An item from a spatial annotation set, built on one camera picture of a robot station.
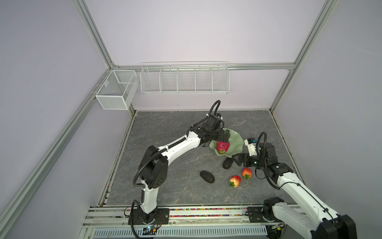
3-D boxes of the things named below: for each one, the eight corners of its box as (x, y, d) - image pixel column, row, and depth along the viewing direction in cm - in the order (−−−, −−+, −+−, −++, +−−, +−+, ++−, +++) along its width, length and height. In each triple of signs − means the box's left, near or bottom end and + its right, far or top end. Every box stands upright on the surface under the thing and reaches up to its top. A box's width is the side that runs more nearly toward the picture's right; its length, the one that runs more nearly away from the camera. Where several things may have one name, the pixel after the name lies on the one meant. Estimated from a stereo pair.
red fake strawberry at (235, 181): (229, 188, 84) (231, 185, 81) (228, 177, 88) (229, 175, 84) (240, 188, 84) (242, 185, 81) (238, 177, 88) (240, 175, 84)
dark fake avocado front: (198, 176, 89) (198, 173, 85) (203, 170, 91) (203, 168, 88) (210, 185, 85) (211, 183, 82) (215, 179, 87) (215, 177, 84)
